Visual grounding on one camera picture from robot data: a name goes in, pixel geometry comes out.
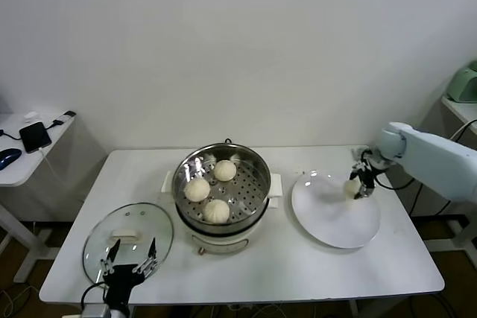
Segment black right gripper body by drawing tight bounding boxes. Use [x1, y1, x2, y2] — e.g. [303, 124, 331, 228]
[358, 167, 378, 189]

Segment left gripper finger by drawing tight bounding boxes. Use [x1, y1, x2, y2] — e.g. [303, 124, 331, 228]
[99, 238, 121, 274]
[133, 236, 157, 273]

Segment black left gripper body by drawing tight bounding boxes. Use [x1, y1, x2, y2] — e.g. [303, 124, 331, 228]
[102, 262, 146, 306]

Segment white steamed baozi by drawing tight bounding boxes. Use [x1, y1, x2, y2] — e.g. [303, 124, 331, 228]
[184, 178, 211, 202]
[343, 179, 361, 200]
[202, 199, 231, 225]
[213, 159, 238, 182]

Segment stainless steel steamer basket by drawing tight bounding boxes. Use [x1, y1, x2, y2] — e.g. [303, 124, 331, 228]
[162, 142, 284, 224]

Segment round glass pot lid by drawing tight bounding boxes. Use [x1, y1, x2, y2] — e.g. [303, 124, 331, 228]
[82, 202, 175, 291]

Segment white round plate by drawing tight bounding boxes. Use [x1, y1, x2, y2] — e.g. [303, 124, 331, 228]
[291, 170, 382, 249]

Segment white electric pot base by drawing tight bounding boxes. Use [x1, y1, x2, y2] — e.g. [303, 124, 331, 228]
[159, 191, 280, 256]

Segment white side table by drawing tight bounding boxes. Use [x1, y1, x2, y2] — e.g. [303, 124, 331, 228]
[424, 96, 477, 259]

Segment white side desk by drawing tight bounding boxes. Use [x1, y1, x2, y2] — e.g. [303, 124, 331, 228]
[0, 111, 81, 284]

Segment pale green appliance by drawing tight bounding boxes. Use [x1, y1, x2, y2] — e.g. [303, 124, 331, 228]
[446, 60, 477, 105]

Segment black smartphone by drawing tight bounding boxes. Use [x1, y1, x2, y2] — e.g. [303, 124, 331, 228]
[19, 121, 52, 153]

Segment blue computer mouse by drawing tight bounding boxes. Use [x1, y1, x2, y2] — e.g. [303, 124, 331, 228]
[0, 147, 24, 171]

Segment black usb adapter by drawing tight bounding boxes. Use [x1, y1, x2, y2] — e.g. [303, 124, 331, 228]
[54, 109, 78, 127]

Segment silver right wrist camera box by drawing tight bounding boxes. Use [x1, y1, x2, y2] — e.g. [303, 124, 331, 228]
[352, 148, 381, 169]

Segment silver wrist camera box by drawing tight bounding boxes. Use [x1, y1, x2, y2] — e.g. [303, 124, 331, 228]
[352, 148, 381, 169]
[80, 303, 111, 318]

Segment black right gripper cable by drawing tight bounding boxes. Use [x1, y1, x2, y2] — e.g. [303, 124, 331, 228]
[372, 168, 417, 191]

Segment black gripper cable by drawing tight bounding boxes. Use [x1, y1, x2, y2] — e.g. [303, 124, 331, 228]
[80, 281, 109, 306]
[372, 168, 417, 191]

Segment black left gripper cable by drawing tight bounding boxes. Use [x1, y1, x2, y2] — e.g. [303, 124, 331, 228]
[80, 281, 109, 306]

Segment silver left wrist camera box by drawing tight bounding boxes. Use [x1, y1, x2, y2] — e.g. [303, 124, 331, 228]
[80, 303, 111, 318]

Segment black power cable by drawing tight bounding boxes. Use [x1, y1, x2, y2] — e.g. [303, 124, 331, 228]
[409, 182, 454, 218]

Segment white charging cable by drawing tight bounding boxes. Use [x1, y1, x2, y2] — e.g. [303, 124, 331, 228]
[39, 146, 86, 203]

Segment grey adapter cable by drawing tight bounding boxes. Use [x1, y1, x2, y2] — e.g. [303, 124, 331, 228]
[450, 119, 477, 141]

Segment black usb cable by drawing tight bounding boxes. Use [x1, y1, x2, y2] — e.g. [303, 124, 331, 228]
[0, 119, 60, 140]

